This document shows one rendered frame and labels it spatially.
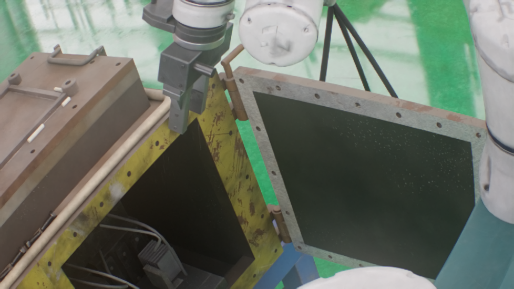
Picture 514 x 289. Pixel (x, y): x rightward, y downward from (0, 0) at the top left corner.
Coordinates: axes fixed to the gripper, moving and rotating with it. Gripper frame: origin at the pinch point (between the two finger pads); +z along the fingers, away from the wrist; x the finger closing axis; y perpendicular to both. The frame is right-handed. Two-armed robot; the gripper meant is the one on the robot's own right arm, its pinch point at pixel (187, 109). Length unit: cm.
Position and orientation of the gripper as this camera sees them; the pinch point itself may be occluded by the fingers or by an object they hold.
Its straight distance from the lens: 117.5
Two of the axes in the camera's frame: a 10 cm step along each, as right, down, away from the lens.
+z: -1.5, 7.5, 6.4
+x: 4.3, -5.4, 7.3
